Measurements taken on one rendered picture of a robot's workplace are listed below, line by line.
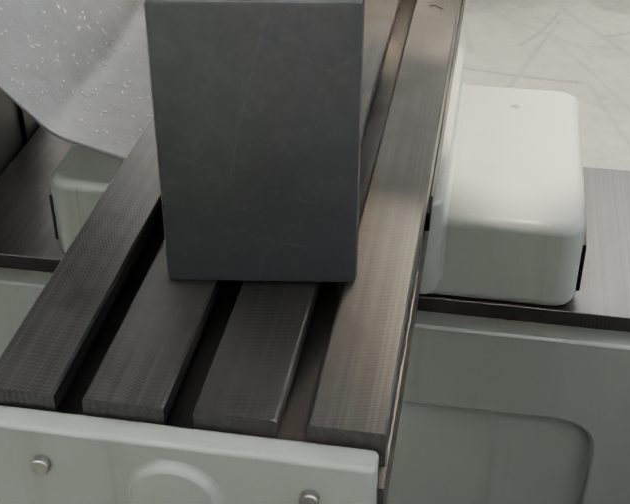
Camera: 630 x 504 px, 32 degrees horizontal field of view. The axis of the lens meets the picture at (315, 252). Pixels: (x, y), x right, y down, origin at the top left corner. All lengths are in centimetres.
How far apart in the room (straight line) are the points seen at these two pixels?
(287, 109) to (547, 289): 44
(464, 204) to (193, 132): 40
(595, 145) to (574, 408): 189
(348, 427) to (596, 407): 52
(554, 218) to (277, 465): 47
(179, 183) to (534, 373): 50
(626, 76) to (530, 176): 229
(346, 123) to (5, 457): 27
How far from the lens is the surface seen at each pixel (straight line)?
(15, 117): 131
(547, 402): 109
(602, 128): 302
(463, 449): 115
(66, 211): 107
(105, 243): 76
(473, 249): 100
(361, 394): 62
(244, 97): 64
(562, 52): 344
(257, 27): 62
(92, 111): 105
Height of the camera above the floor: 136
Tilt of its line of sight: 34 degrees down
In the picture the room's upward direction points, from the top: straight up
